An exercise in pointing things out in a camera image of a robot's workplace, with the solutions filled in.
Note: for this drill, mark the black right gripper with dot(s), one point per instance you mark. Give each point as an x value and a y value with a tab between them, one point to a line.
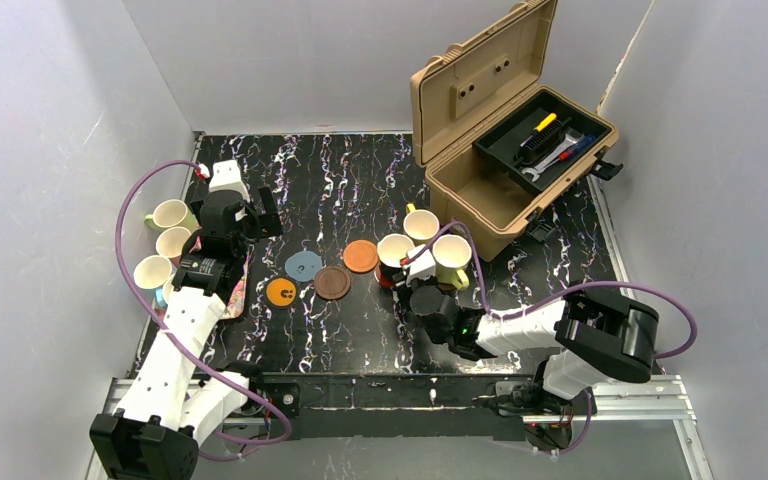
403	283

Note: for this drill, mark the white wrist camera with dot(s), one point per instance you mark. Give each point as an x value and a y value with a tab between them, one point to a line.
227	175
419	264

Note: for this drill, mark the blue grey coaster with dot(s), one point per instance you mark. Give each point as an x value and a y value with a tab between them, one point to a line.
303	266

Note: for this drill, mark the blue mug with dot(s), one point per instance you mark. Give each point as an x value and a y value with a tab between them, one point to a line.
151	273

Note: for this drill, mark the dark walnut coaster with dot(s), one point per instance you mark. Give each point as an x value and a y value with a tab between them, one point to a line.
447	287

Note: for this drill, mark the black toolbox tray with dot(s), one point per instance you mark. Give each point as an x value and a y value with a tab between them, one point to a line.
500	144

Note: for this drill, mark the silver wrench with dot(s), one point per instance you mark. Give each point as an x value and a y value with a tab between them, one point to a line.
536	171

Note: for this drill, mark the red blue screwdriver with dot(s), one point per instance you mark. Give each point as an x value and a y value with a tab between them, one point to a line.
573	150

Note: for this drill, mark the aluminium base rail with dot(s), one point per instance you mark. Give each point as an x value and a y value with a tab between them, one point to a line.
480	405

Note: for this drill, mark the yellow mug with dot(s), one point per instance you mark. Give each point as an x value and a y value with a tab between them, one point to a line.
453	255

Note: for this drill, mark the olive mug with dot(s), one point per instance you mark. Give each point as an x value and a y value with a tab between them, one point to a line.
393	248

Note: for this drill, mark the red coaster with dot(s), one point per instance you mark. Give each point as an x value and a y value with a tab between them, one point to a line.
388	277

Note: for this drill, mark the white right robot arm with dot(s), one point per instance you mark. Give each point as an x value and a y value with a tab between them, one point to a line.
599	334

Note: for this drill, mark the pink mug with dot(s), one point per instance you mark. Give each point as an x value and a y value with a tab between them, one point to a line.
170	243

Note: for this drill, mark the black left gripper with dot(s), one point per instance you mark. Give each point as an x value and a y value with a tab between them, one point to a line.
251	216

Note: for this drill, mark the yellow handled screwdriver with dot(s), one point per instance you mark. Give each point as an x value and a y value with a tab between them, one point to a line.
542	125

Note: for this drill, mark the green mug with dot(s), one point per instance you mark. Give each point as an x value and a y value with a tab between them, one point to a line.
171	214

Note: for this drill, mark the orange smiley coaster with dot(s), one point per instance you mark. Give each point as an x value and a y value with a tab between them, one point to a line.
280	292

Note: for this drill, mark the peach mug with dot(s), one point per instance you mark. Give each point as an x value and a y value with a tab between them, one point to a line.
420	225

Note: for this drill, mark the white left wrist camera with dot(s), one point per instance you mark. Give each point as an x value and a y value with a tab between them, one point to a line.
227	175

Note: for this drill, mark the orange wooden coaster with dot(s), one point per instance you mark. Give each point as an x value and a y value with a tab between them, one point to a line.
360	256

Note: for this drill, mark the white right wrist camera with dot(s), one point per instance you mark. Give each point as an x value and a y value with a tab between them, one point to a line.
419	264

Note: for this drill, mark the tan plastic toolbox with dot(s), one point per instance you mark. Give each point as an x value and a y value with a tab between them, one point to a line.
460	95

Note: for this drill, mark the dark brown coaster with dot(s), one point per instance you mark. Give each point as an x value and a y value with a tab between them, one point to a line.
332	283

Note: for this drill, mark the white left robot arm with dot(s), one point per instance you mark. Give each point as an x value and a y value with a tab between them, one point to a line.
177	401

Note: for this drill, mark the floral tray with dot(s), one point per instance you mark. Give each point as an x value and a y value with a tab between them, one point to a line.
236	304

